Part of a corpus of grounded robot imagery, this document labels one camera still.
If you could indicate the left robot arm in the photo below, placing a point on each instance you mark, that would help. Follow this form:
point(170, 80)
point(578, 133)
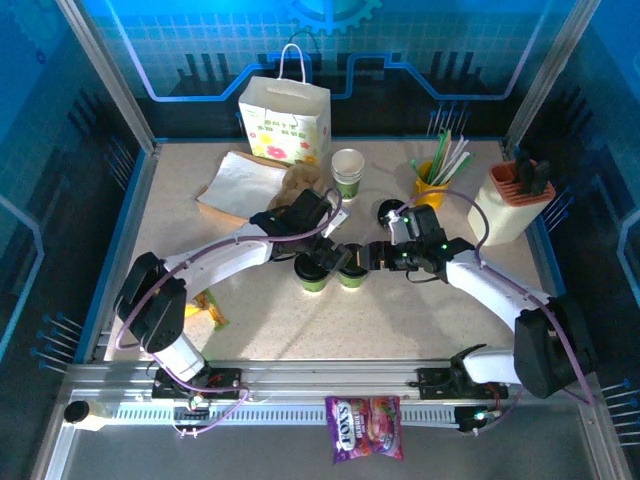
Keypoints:
point(215, 260)

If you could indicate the aluminium frame post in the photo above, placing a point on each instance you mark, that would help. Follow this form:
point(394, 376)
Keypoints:
point(111, 75)
point(548, 75)

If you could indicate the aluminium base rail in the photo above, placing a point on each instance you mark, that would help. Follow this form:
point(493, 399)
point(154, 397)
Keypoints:
point(325, 375)

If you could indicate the LED controller module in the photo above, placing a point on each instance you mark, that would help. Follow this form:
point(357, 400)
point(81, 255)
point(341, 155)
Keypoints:
point(196, 401)
point(470, 420)

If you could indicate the floral print paper bag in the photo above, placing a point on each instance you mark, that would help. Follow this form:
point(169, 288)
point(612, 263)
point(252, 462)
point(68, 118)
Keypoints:
point(280, 120)

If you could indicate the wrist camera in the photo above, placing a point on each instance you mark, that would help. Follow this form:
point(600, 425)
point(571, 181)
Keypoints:
point(398, 227)
point(337, 222)

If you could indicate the brown pulp cup carrier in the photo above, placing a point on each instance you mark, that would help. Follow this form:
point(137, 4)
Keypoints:
point(300, 177)

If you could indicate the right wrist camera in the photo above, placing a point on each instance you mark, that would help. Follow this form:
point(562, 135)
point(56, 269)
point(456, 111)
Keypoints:
point(398, 227)

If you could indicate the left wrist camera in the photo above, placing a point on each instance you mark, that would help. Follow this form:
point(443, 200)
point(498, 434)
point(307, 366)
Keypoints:
point(337, 222)

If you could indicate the yellow green snack packet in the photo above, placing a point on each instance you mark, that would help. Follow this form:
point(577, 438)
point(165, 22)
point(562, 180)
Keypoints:
point(215, 312)

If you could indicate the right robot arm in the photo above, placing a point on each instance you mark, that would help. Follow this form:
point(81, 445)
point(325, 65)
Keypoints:
point(500, 292)

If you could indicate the purple candy bag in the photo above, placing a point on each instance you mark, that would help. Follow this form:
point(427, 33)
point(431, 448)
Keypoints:
point(362, 430)

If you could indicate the white bottle with black cap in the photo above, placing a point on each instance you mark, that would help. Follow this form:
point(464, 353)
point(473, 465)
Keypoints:
point(76, 411)

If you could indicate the yellow straw holder cup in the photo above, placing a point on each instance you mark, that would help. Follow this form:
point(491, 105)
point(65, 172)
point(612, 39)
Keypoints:
point(430, 195)

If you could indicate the beige cutlery holder orange top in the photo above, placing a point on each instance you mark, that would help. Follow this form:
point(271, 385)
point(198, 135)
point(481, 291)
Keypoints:
point(500, 220)

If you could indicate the green and white wrapped straw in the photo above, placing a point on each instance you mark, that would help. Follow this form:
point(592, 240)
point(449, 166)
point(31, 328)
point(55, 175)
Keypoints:
point(462, 165)

